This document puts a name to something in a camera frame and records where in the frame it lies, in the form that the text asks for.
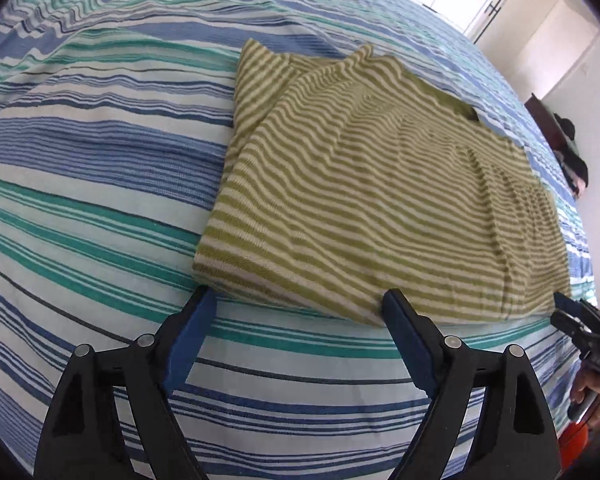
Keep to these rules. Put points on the person's right hand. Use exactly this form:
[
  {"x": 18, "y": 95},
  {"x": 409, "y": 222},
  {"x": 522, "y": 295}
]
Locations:
[{"x": 587, "y": 390}]

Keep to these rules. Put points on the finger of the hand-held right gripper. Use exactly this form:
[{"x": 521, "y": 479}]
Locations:
[
  {"x": 570, "y": 325},
  {"x": 570, "y": 302}
]

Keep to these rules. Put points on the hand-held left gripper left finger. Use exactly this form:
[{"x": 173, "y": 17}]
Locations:
[{"x": 192, "y": 340}]

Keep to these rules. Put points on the red cloth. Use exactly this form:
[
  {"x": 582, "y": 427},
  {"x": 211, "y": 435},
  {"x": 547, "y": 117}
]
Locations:
[{"x": 575, "y": 442}]

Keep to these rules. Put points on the blue green striped bedspread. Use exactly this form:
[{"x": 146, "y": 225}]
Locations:
[{"x": 105, "y": 160}]

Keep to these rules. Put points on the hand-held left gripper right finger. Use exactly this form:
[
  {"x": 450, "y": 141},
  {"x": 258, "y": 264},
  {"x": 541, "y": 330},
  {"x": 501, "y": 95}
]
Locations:
[{"x": 407, "y": 340}]

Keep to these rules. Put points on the green striped knit cardigan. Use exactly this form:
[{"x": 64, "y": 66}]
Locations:
[{"x": 380, "y": 195}]

